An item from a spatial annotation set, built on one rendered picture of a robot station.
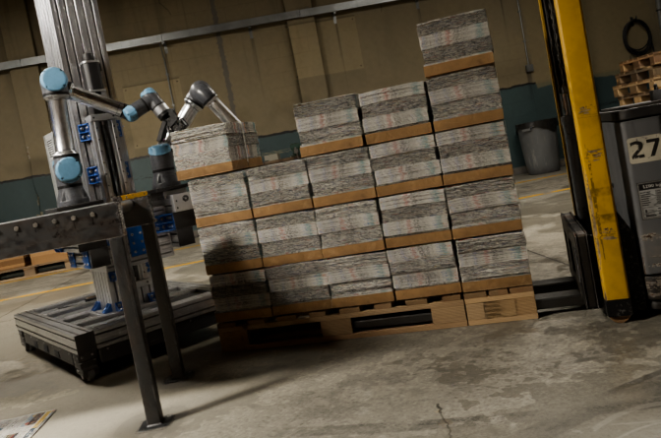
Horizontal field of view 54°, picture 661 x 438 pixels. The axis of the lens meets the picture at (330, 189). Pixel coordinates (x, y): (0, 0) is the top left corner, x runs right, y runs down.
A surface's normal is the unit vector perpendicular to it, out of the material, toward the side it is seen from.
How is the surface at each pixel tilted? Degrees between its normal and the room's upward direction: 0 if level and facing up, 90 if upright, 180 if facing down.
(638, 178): 90
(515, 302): 90
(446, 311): 90
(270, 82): 90
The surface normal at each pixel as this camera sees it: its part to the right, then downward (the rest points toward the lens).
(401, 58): 0.07, 0.04
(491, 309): -0.26, 0.10
